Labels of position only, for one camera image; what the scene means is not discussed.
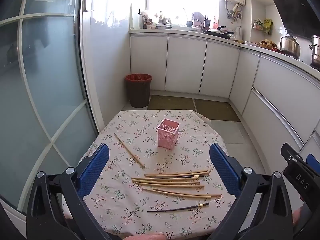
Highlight round steel pot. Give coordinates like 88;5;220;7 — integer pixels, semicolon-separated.
279;30;301;57

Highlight wall spice rack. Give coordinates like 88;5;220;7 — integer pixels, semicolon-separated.
252;19;265;32

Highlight black range hood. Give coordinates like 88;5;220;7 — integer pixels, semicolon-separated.
262;0;320;39

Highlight tall steel stockpot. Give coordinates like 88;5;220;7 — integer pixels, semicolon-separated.
309;35;320;65

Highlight black frying pan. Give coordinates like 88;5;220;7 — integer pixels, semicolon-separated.
204;29;235;40

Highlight white cutting board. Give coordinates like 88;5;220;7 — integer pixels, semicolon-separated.
129;3;141;30

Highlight water heater pipes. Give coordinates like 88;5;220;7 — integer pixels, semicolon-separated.
225;0;242;20

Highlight frosted glass sliding door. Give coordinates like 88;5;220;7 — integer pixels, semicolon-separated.
0;0;100;220

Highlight tan bamboo chopstick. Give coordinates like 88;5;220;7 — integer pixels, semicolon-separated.
114;133;146;168

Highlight white kitchen cabinet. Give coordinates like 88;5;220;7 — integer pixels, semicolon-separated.
129;31;320;160

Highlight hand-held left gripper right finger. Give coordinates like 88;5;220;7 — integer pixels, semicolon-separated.
207;143;294;240

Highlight yellow-green bag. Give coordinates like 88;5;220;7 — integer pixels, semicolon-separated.
263;19;273;35

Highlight plate of food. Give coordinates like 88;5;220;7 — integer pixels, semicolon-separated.
257;39;278;48

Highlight brown trash bin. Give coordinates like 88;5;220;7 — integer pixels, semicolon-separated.
125;73;152;108

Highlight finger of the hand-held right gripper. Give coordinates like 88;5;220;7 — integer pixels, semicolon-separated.
280;142;310;167
306;154;320;173

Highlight red bin liner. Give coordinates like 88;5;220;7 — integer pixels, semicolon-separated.
125;73;152;83

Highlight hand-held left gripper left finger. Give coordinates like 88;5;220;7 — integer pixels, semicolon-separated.
26;143;113;240

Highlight olive floor mat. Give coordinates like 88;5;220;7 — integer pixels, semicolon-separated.
147;95;197;112
194;98;241;122

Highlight pink perforated plastic basket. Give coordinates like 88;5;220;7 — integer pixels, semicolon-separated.
156;118;180;150

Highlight pile of bamboo chopsticks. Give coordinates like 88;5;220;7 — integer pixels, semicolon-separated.
131;170;222;198

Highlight floral printed tablecloth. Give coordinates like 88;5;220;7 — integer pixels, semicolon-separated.
61;109;237;240

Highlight small potted plants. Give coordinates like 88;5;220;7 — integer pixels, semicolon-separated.
157;11;172;25

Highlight white kitchen countertop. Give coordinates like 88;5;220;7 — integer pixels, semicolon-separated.
129;27;320;80

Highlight person's pink trouser leg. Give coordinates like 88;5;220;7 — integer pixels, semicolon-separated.
124;232;167;240
292;207;305;227

